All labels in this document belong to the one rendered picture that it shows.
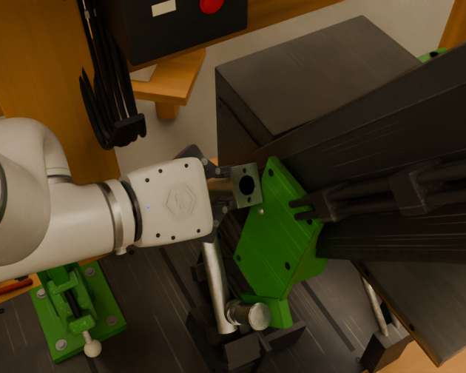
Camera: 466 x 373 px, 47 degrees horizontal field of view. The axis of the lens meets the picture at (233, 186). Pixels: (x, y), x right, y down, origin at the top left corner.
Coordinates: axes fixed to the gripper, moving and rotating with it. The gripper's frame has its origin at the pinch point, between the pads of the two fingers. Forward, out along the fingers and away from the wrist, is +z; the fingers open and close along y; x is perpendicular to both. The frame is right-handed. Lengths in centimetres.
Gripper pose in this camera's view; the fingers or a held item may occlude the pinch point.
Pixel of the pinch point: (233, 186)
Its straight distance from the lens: 72.4
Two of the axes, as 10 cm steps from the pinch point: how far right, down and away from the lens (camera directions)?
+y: -1.8, -9.8, -0.9
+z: 8.4, -2.0, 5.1
